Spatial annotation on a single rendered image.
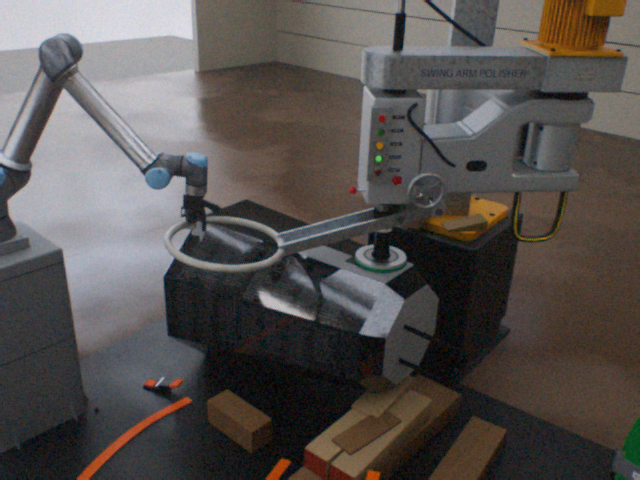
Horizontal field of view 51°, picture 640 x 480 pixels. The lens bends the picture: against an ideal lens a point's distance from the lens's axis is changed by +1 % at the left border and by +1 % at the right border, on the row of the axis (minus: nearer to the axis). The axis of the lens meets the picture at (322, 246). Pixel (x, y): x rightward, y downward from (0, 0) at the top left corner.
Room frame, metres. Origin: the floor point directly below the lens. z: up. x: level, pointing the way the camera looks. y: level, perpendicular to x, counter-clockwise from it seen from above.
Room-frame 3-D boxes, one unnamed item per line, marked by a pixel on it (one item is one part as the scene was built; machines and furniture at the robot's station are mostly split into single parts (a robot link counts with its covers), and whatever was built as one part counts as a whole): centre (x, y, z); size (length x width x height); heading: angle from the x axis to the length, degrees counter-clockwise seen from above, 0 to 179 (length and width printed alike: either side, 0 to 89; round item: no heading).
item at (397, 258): (2.52, -0.25, 0.82); 0.21 x 0.21 x 0.01
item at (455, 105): (3.03, -0.72, 1.34); 0.74 x 0.34 x 0.25; 23
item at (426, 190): (2.42, -0.38, 1.18); 0.15 x 0.10 x 0.15; 98
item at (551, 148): (2.61, -0.90, 1.32); 0.19 x 0.19 x 0.20
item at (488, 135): (2.56, -0.64, 1.28); 0.74 x 0.23 x 0.49; 98
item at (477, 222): (2.97, -0.68, 0.80); 0.20 x 0.10 x 0.05; 102
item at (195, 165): (2.61, 0.54, 1.16); 0.10 x 0.09 x 0.12; 90
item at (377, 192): (2.53, -0.33, 1.30); 0.36 x 0.22 x 0.45; 98
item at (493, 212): (3.21, -0.65, 0.76); 0.49 x 0.49 x 0.05; 54
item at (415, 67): (2.57, -0.60, 1.60); 0.96 x 0.25 x 0.17; 98
